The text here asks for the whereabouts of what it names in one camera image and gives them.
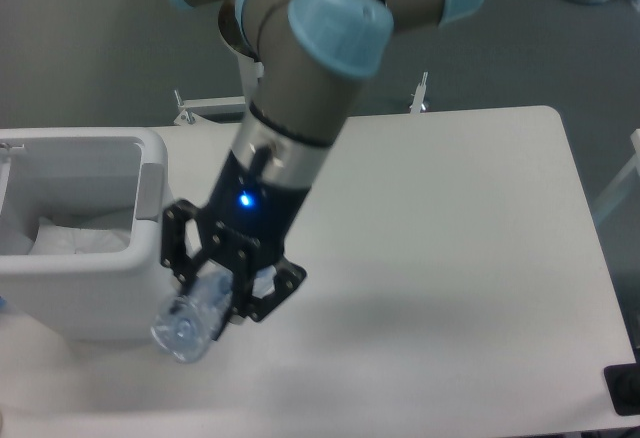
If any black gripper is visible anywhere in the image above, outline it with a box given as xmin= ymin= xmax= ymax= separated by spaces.
xmin=160 ymin=150 xmax=308 ymax=323

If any clear plastic water bottle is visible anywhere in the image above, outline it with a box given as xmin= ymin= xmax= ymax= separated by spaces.
xmin=151 ymin=264 xmax=245 ymax=363

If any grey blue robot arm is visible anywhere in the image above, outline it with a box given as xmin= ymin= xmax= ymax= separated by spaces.
xmin=161 ymin=0 xmax=484 ymax=321

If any white trash can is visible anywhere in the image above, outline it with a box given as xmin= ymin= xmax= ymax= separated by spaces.
xmin=1 ymin=128 xmax=173 ymax=340

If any black device at table edge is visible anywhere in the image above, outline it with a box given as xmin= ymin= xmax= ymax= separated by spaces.
xmin=604 ymin=363 xmax=639 ymax=416

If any white metal base frame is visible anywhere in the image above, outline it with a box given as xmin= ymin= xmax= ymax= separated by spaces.
xmin=173 ymin=71 xmax=430 ymax=126

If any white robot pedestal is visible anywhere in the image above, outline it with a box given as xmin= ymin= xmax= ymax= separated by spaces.
xmin=217 ymin=0 xmax=264 ymax=113

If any white frame at right edge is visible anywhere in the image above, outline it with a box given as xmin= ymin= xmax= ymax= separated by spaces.
xmin=592 ymin=129 xmax=639 ymax=227

